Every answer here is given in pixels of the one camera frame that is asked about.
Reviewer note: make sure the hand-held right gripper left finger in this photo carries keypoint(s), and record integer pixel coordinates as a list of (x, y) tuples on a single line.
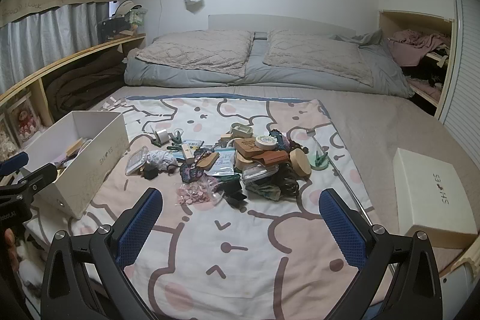
[(138, 226)]

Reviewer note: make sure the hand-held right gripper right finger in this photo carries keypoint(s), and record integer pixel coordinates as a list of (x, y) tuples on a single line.
[(341, 230)]

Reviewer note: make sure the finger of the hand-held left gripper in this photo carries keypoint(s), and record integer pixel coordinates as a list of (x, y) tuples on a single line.
[(39, 175), (17, 159)]

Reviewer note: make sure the white shoe box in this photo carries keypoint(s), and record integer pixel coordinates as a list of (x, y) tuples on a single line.
[(101, 155)]

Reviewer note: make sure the bag of pink pieces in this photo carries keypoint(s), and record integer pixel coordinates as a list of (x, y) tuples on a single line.
[(198, 192)]

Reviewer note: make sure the black clip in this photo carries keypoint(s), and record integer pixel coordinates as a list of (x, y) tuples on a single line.
[(234, 194)]

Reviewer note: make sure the person's left hand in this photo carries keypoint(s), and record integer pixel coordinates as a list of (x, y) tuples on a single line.
[(8, 248)]

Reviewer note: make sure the white doll display case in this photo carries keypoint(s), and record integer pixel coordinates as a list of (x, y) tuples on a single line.
[(5, 145)]

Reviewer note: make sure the thin metal hoop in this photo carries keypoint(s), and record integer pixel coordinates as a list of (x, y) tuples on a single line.
[(352, 192)]

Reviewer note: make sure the red doll display case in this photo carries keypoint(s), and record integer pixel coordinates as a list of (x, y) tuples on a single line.
[(26, 121)]

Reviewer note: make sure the fluffy white plush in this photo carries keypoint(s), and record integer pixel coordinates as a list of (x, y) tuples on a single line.
[(28, 260)]

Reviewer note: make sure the small black box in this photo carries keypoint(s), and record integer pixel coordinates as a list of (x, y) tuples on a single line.
[(150, 172)]

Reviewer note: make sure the clear plastic case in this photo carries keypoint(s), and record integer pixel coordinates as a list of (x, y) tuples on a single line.
[(137, 159)]

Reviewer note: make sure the mint round holder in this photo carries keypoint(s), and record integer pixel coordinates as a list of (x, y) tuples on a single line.
[(317, 166)]

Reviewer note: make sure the white patterned fabric pouch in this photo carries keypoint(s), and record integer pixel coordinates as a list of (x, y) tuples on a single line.
[(161, 159)]

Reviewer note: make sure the multicolour crocheted piece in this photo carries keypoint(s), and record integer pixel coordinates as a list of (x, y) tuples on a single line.
[(191, 173)]

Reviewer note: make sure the round wooden box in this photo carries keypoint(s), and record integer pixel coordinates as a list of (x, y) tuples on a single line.
[(300, 162)]

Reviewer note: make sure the green floral fabric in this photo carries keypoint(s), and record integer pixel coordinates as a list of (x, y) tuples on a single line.
[(266, 190)]

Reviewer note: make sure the small cream box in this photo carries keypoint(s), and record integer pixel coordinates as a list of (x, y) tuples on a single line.
[(187, 151)]

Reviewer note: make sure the clear tape roll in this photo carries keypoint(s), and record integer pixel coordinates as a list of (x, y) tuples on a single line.
[(163, 135)]

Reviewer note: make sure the wooden brush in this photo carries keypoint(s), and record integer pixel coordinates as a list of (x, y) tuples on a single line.
[(208, 159)]

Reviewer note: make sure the light green clip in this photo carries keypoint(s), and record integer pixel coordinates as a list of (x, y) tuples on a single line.
[(176, 137)]

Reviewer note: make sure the white shoe box lid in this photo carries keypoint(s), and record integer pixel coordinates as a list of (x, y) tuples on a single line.
[(431, 192)]

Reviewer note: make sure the cartoon printed blanket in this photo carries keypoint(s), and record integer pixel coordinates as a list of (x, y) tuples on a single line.
[(243, 248)]

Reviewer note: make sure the brown leather pouch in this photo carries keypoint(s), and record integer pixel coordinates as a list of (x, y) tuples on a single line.
[(270, 158)]

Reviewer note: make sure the clear case with pink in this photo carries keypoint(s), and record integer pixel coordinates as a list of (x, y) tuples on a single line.
[(258, 172)]

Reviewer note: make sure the brown folded blanket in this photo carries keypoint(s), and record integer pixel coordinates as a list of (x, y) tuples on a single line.
[(82, 80)]

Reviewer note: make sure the small white blocks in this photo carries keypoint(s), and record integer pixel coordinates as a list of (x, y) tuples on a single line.
[(114, 103)]

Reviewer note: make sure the white blue packet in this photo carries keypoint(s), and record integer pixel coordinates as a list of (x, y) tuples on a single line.
[(225, 162)]

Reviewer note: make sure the dark crocheted piece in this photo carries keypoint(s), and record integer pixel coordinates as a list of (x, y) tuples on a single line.
[(281, 138)]

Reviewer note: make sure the white tape roll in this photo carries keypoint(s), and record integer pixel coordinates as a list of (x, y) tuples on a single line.
[(267, 142)]

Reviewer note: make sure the wooden shelf unit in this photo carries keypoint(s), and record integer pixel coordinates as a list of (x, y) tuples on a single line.
[(75, 57)]

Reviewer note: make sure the small wooden block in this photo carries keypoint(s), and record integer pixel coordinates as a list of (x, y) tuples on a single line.
[(225, 138)]

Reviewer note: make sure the brown wooden box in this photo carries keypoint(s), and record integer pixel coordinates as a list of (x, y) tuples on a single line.
[(247, 149)]

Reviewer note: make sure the grey curtain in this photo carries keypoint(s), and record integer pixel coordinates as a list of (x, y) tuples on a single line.
[(56, 35)]

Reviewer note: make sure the beige green case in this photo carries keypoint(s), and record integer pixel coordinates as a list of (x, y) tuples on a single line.
[(240, 129)]

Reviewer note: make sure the grey folded duvet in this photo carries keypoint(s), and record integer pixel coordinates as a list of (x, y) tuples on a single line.
[(187, 80)]

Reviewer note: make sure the black bag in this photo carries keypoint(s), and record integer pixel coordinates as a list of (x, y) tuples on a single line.
[(112, 25)]

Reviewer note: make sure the beige quilted pillow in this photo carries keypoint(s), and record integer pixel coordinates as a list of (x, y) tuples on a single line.
[(318, 55), (195, 50)]

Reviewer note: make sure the dark clothes pile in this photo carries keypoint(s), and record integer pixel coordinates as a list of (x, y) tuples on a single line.
[(431, 76)]

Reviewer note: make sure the white flower bunch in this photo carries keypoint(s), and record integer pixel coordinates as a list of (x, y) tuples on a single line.
[(137, 18)]

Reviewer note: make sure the white cap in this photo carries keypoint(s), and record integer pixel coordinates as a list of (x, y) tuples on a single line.
[(125, 7)]

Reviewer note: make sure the pink clothes pile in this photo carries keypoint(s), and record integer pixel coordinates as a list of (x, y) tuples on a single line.
[(416, 46)]

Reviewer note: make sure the white louvred door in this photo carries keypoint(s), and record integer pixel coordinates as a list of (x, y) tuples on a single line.
[(461, 61)]

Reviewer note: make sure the wooden closet shelf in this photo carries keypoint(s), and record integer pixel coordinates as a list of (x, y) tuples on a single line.
[(386, 27)]

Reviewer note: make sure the white headboard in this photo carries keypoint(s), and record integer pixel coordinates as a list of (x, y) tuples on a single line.
[(281, 22)]

